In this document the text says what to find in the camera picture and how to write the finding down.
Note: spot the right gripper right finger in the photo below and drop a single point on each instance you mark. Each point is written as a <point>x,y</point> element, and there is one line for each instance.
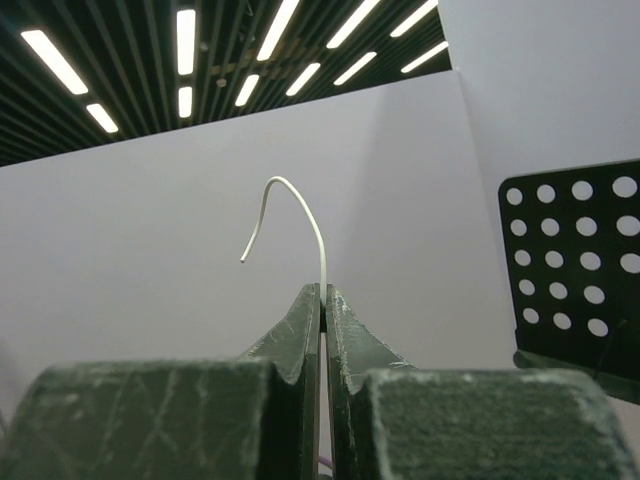
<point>392,420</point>

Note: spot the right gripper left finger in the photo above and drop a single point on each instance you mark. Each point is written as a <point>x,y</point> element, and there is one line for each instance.
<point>254,416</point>

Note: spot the black music stand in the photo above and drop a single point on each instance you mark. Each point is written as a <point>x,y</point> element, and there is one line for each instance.
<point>571,241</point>

